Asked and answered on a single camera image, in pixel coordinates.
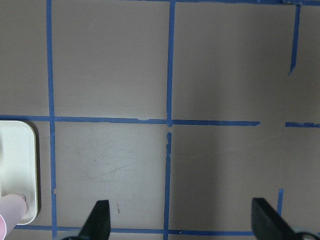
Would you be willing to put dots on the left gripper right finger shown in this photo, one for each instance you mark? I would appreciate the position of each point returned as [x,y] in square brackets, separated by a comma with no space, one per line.
[267,224]

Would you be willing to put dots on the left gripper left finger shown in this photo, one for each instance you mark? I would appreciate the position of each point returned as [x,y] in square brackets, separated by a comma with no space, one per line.
[98,223]

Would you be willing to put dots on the pink cup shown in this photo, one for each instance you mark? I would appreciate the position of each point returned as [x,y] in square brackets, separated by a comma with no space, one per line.
[12,209]

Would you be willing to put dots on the cream plastic tray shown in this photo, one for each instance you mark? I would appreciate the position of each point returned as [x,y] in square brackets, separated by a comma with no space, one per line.
[19,165]

